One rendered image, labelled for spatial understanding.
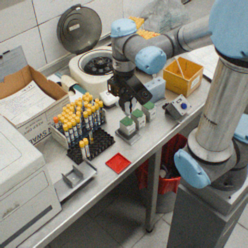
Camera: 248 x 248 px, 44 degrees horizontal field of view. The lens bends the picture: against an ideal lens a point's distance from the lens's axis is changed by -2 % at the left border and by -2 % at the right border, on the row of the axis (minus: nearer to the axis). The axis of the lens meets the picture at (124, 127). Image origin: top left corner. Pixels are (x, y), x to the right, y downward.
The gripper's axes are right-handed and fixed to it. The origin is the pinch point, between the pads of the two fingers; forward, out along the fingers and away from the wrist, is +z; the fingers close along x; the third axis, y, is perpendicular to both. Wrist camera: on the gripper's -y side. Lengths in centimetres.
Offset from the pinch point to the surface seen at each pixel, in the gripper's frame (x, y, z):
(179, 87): -33.0, 1.8, 8.3
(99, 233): 13, 14, 100
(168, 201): -23, -7, 83
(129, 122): -0.2, 0.6, 4.6
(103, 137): 8.7, 5.9, 10.2
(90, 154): 17.6, 3.3, 10.2
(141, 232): -5, -4, 100
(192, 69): -45.5, 3.7, 6.5
